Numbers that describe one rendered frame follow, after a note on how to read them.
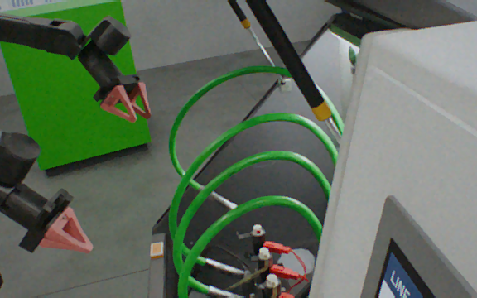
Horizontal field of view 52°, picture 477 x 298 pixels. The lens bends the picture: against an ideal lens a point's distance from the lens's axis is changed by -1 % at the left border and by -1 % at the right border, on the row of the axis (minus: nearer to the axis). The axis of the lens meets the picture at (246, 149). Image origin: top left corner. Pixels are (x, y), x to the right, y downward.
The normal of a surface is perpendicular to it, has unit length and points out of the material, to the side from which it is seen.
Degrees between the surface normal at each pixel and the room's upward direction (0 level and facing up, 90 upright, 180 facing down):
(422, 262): 76
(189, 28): 90
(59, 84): 90
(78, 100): 90
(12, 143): 44
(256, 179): 90
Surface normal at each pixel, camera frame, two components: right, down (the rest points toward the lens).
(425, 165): -0.98, -0.06
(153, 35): 0.25, 0.36
